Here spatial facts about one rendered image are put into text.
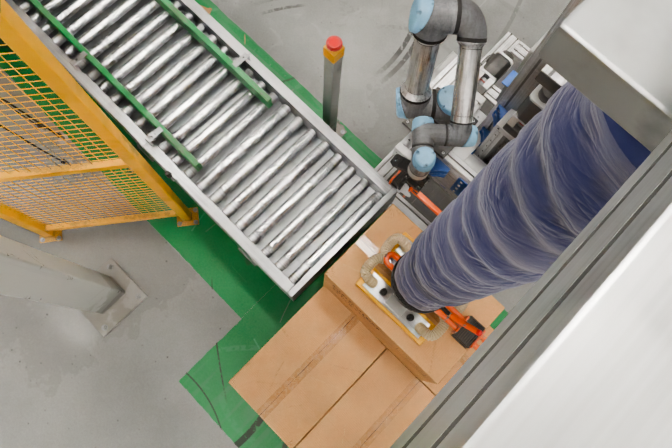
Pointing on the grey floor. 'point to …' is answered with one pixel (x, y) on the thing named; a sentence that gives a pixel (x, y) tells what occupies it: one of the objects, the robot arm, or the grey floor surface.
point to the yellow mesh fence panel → (10, 24)
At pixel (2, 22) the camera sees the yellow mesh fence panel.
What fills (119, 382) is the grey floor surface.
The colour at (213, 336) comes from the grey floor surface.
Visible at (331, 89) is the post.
